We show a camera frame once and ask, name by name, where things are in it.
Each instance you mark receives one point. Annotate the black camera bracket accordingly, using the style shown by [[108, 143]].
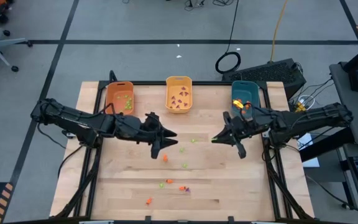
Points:
[[112, 77]]

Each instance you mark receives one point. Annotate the black desk beam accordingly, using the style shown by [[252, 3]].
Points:
[[325, 144]]

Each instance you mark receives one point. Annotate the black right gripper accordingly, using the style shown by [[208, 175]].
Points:
[[250, 123]]

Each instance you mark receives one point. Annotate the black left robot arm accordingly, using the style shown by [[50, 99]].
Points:
[[67, 118]]

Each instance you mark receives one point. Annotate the black table edge clamp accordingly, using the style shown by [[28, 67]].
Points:
[[148, 219], [231, 219]]

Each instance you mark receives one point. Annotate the black computer case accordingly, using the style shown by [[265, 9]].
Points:
[[269, 73]]

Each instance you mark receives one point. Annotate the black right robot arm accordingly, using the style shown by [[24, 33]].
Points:
[[315, 116]]

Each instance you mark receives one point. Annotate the white paper sheet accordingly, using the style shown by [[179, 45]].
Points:
[[311, 161]]

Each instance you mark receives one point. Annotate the yellow plastic bin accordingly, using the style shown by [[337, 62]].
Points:
[[176, 84]]

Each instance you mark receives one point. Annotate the orange plastic bin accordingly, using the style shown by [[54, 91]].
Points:
[[117, 90]]

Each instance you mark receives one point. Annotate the teal plastic bin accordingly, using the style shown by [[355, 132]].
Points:
[[244, 88]]

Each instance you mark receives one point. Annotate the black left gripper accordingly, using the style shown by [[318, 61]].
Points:
[[135, 129]]

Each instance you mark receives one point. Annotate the grey desk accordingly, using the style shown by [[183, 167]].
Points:
[[353, 93]]

